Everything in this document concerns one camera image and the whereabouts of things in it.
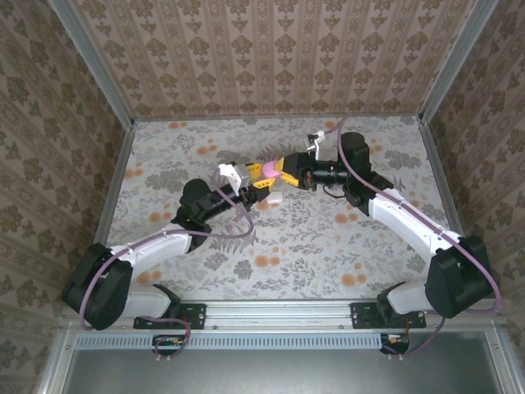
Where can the white charging case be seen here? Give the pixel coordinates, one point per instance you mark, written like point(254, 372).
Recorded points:
point(275, 198)

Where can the pink oval charging case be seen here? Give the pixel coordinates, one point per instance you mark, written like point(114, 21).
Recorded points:
point(271, 169)

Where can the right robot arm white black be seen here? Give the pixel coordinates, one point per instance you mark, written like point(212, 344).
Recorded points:
point(410, 221)

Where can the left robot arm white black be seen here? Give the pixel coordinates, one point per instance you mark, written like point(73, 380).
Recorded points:
point(156, 246)

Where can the floral table cloth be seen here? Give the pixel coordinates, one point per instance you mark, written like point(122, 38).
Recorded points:
point(287, 267)

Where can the grey metal panel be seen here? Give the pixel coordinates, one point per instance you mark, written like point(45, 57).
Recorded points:
point(287, 373)

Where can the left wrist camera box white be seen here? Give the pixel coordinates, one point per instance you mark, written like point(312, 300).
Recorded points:
point(234, 174)

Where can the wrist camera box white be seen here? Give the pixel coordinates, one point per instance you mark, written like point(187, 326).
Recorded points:
point(234, 174)
point(316, 141)

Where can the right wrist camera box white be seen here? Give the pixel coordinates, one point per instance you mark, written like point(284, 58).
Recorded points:
point(316, 141)

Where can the aluminium side rail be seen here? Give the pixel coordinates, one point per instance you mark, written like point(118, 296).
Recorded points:
point(120, 164)
point(435, 164)

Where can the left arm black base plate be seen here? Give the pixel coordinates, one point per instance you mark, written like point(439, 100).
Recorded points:
point(197, 316)

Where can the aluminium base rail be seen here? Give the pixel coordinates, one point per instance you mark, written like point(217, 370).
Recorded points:
point(279, 314)

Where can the aluminium frame post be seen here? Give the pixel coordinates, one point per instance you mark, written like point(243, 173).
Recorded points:
point(455, 61)
point(94, 61)

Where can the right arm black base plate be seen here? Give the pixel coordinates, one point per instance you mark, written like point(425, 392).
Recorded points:
point(361, 316)

